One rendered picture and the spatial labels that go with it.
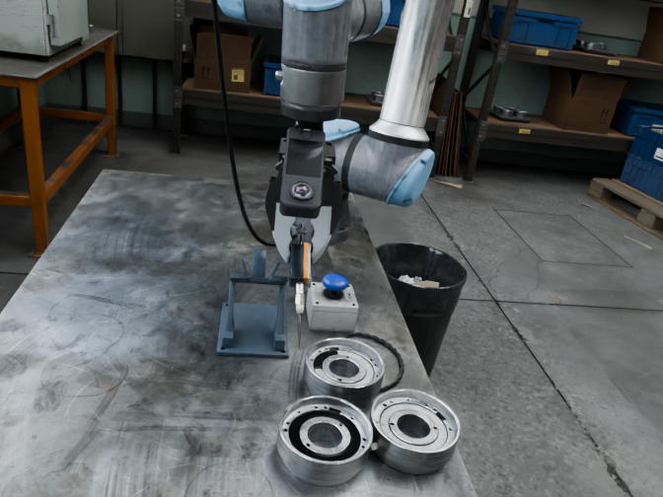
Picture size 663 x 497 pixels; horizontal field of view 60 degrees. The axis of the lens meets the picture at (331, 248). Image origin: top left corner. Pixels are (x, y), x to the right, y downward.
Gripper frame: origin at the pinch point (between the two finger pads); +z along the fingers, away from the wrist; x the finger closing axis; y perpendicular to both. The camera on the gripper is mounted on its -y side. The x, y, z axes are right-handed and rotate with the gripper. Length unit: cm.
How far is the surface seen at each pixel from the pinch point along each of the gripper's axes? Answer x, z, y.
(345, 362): -7.0, 12.7, -5.5
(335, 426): -5.1, 11.6, -18.3
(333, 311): -5.7, 11.8, 5.1
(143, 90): 120, 77, 375
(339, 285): -6.4, 8.5, 7.0
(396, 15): -59, 5, 344
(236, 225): 12.8, 16.1, 39.9
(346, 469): -6.0, 11.4, -24.5
